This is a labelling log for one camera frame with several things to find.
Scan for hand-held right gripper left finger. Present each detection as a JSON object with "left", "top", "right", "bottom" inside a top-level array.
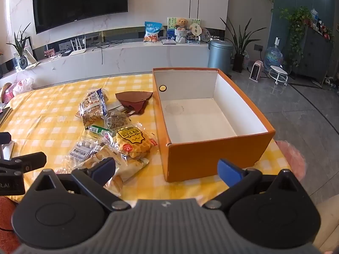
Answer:
[{"left": 33, "top": 157, "right": 131, "bottom": 212}]

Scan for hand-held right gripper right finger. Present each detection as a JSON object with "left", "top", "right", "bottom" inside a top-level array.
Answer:
[{"left": 202, "top": 159, "right": 305, "bottom": 209}]

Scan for clear bread packet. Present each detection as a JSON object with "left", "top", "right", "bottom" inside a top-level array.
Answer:
[{"left": 79, "top": 148, "right": 150, "bottom": 196}]

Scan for white yogurt ball packet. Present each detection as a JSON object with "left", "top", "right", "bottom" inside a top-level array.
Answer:
[{"left": 65, "top": 138, "right": 103, "bottom": 162}]

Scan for orange cardboard box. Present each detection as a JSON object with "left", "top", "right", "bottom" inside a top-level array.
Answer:
[{"left": 152, "top": 68, "right": 276, "bottom": 182}]

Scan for green snack packet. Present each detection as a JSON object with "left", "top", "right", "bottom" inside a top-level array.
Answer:
[{"left": 86, "top": 124, "right": 114, "bottom": 137}]

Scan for yellow waffle packet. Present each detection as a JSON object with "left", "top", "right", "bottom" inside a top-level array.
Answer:
[{"left": 110, "top": 123, "right": 158, "bottom": 162}]

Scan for dark biscuit packet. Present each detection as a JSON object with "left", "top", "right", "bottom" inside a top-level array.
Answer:
[{"left": 106, "top": 111, "right": 129, "bottom": 131}]

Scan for clear cracker packet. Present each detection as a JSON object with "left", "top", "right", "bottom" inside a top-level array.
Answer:
[{"left": 79, "top": 88, "right": 109, "bottom": 127}]

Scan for stack of books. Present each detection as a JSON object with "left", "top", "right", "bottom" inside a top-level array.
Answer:
[{"left": 0, "top": 107, "right": 13, "bottom": 127}]

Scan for pink box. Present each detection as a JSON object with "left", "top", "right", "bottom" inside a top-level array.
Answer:
[{"left": 0, "top": 83, "right": 14, "bottom": 104}]

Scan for yellow checked tablecloth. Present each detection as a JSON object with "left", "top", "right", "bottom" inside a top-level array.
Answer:
[{"left": 0, "top": 73, "right": 292, "bottom": 204}]

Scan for pink plastic bag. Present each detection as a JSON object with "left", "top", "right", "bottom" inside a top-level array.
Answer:
[{"left": 12, "top": 78, "right": 35, "bottom": 96}]

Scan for pink round cushion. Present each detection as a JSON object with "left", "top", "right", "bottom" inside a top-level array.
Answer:
[{"left": 275, "top": 140, "right": 306, "bottom": 180}]

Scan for brown leather piece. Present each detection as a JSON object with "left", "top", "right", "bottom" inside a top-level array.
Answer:
[{"left": 115, "top": 91, "right": 153, "bottom": 115}]

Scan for plant in dark vase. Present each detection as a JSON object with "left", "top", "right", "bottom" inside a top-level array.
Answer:
[{"left": 7, "top": 22, "right": 32, "bottom": 69}]

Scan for small pink heater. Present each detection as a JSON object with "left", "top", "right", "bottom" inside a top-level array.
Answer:
[{"left": 249, "top": 60, "right": 264, "bottom": 81}]

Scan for beige cushion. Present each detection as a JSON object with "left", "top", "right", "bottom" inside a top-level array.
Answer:
[{"left": 314, "top": 194, "right": 339, "bottom": 254}]

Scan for tall plant in black pot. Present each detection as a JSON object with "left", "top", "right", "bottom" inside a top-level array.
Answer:
[{"left": 220, "top": 18, "right": 267, "bottom": 73}]

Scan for white round rolling stool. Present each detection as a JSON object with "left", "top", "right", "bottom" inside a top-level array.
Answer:
[{"left": 269, "top": 66, "right": 289, "bottom": 86}]

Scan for white wifi router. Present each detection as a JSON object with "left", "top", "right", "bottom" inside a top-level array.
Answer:
[{"left": 69, "top": 38, "right": 86, "bottom": 57}]

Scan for white marble media console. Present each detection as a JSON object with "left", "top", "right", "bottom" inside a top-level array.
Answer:
[{"left": 0, "top": 41, "right": 212, "bottom": 90}]

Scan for grey pedal trash can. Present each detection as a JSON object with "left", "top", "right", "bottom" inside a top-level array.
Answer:
[{"left": 208, "top": 40, "right": 233, "bottom": 72}]

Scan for blue water jug with pump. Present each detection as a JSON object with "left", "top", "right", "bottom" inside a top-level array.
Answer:
[{"left": 265, "top": 36, "right": 284, "bottom": 68}]

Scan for blue snack bag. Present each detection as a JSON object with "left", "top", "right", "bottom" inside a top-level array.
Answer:
[{"left": 144, "top": 22, "right": 163, "bottom": 43}]

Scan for round beige fan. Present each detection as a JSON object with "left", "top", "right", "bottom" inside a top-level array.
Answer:
[{"left": 189, "top": 22, "right": 203, "bottom": 41}]

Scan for grey drawer cabinet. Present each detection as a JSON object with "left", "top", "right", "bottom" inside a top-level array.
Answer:
[{"left": 293, "top": 26, "right": 334, "bottom": 81}]

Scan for green picture board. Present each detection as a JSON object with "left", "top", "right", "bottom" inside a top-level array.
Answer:
[{"left": 167, "top": 17, "right": 201, "bottom": 31}]

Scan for brown teddy bear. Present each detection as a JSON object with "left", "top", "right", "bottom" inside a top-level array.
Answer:
[{"left": 175, "top": 18, "right": 189, "bottom": 31}]

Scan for hanging pothos plant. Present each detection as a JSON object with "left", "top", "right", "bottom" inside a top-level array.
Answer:
[{"left": 279, "top": 7, "right": 313, "bottom": 66}]

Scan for black cables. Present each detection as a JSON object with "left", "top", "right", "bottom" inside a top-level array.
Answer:
[{"left": 93, "top": 38, "right": 125, "bottom": 64}]

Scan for black wall television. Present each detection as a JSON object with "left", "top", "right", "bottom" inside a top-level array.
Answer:
[{"left": 32, "top": 0, "right": 129, "bottom": 34}]

